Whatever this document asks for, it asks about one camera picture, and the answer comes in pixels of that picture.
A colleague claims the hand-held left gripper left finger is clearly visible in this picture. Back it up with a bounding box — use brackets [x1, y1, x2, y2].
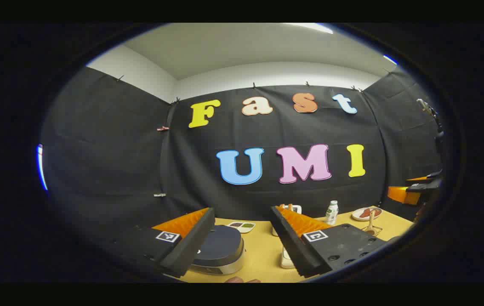
[114, 207, 216, 279]

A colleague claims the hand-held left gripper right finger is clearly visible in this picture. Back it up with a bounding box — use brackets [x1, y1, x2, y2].
[270, 205, 389, 279]

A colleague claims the clear plastic rice container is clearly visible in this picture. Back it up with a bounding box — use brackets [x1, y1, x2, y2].
[280, 246, 296, 269]

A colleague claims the dark grey rice cooker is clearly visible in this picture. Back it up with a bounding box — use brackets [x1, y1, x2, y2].
[189, 225, 246, 275]

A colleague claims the wooden spoon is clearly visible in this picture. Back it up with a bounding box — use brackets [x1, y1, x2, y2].
[363, 210, 377, 234]

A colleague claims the white toaster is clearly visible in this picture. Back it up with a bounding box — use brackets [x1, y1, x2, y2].
[272, 204, 302, 237]

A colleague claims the white round plate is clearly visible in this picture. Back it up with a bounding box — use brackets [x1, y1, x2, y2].
[351, 207, 383, 221]

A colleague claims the white milk bottle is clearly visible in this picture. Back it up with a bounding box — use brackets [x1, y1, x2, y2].
[325, 201, 339, 225]

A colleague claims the white divided grain dish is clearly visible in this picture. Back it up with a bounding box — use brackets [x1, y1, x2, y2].
[227, 221, 256, 234]

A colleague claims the computer monitor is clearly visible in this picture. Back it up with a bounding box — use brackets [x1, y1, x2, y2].
[37, 144, 49, 191]

